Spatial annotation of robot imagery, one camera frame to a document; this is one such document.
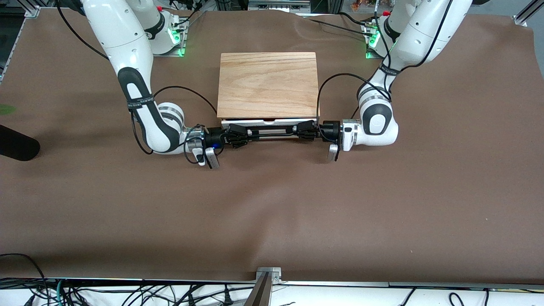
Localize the white front wooden drawer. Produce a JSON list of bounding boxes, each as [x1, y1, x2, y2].
[[221, 119, 318, 137]]

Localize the light wooden drawer cabinet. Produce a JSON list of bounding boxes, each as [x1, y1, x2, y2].
[[217, 52, 320, 120]]

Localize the brown table cover sheet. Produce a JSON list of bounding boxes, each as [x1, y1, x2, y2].
[[0, 8, 544, 284]]

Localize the grey equipment box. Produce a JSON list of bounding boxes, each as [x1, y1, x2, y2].
[[249, 0, 311, 12]]

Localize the orange patterned item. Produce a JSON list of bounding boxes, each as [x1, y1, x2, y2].
[[351, 0, 379, 12]]

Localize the black rounded object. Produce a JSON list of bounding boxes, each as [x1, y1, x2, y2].
[[0, 125, 41, 162]]

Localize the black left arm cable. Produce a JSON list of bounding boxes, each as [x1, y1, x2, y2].
[[317, 0, 453, 143]]

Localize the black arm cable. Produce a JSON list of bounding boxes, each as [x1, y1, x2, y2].
[[55, 0, 219, 156], [317, 0, 453, 143]]

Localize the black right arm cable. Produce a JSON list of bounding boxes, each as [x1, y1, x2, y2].
[[55, 0, 219, 156]]

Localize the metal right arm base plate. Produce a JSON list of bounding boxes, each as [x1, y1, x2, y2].
[[151, 19, 188, 57]]

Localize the black cable on table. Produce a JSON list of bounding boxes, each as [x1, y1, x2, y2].
[[297, 14, 371, 34]]

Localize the aluminium table edge rail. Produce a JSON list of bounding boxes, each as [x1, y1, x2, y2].
[[0, 277, 544, 290]]

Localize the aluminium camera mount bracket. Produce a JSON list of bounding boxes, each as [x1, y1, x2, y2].
[[244, 267, 282, 306]]

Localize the thin black floor cable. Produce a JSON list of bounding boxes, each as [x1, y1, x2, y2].
[[399, 288, 418, 306]]

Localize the aluminium frame profile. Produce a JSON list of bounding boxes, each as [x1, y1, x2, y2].
[[0, 5, 40, 81], [513, 0, 544, 27]]

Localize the black looped floor cable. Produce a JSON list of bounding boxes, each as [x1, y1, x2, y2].
[[0, 253, 49, 306]]

